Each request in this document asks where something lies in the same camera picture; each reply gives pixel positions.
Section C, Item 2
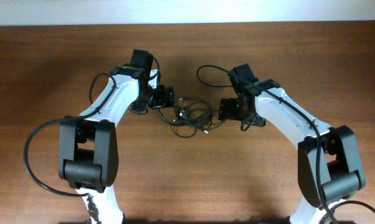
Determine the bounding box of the thin black USB cable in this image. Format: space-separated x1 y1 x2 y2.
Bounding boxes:
156 107 229 139

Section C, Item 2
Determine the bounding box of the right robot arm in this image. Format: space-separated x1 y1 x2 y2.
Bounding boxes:
219 64 366 223

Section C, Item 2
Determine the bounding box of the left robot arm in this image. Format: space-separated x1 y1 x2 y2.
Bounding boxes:
58 49 174 223

